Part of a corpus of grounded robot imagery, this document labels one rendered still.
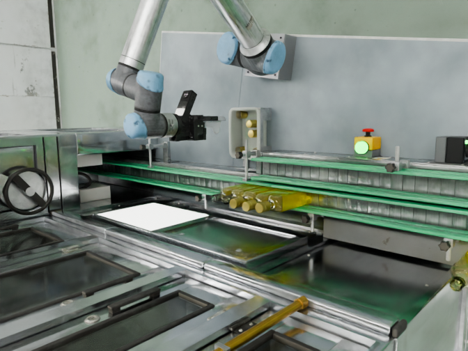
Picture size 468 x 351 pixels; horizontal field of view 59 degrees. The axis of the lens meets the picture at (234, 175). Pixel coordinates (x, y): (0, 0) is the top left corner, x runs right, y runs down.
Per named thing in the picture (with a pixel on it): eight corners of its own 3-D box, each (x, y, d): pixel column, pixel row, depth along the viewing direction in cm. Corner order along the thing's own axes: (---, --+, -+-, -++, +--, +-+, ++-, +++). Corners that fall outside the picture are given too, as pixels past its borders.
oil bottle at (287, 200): (299, 201, 160) (264, 211, 144) (299, 186, 159) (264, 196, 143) (311, 203, 156) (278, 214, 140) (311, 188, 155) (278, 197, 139)
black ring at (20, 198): (51, 209, 194) (2, 218, 178) (48, 164, 191) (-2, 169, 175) (56, 210, 191) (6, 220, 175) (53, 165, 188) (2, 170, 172)
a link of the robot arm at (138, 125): (138, 113, 113) (135, 143, 116) (170, 113, 121) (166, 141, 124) (122, 107, 118) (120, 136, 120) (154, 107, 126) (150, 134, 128)
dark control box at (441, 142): (441, 159, 135) (434, 162, 129) (443, 135, 134) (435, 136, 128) (470, 161, 130) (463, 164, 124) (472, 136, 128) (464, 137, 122)
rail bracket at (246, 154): (254, 178, 173) (234, 182, 164) (254, 138, 170) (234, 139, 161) (260, 179, 171) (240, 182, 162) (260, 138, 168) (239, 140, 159)
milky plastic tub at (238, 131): (241, 156, 194) (228, 157, 187) (241, 107, 190) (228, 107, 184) (271, 158, 182) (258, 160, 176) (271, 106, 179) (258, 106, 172)
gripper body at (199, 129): (192, 138, 140) (164, 141, 131) (191, 113, 139) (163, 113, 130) (208, 139, 135) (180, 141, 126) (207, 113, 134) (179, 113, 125)
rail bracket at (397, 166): (399, 167, 132) (382, 171, 123) (400, 144, 131) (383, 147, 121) (412, 168, 130) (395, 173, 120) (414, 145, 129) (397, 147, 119)
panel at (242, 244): (154, 207, 207) (91, 220, 182) (154, 200, 207) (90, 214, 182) (308, 244, 147) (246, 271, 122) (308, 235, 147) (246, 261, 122)
